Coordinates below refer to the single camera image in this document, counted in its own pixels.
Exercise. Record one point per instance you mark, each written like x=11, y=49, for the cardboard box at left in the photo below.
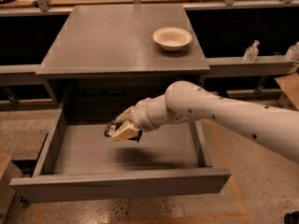
x=8, y=171

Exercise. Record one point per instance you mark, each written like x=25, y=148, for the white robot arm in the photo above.
x=272, y=127

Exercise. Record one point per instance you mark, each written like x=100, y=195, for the open grey top drawer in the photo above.
x=78, y=162

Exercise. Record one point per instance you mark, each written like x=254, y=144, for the black object bottom right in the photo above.
x=292, y=218

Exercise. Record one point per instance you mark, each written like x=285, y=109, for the grey cabinet with counter top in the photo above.
x=106, y=58

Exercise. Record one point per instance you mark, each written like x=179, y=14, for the white paper bowl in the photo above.
x=172, y=38

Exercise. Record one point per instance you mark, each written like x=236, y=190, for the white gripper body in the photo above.
x=139, y=115

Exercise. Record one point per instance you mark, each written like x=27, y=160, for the black rxbar chocolate wrapper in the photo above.
x=109, y=128

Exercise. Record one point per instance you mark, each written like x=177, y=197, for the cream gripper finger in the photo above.
x=124, y=132
x=125, y=115

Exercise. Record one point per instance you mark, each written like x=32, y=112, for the clear sanitizer pump bottle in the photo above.
x=251, y=52

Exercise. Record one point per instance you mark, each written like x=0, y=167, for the cardboard sheet at right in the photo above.
x=290, y=91

